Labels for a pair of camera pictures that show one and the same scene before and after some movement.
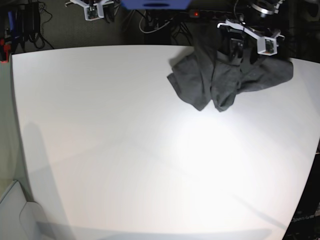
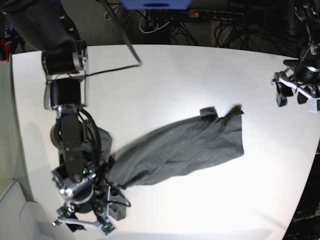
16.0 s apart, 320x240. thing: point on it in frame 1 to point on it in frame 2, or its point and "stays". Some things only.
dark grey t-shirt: (202, 74) to (194, 141)
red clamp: (7, 48) stays
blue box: (155, 4) stays
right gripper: (252, 22) to (311, 91)
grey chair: (20, 219) stays
